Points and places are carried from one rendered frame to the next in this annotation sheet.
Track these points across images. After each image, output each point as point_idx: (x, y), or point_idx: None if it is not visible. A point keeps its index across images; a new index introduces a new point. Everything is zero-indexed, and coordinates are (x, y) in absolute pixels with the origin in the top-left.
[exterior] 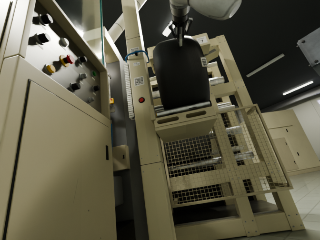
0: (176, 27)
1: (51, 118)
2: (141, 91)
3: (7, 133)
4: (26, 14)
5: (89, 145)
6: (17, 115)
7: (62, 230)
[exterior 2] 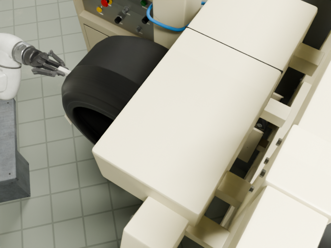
0: (50, 59)
1: (97, 40)
2: None
3: (85, 41)
4: None
5: None
6: (85, 36)
7: None
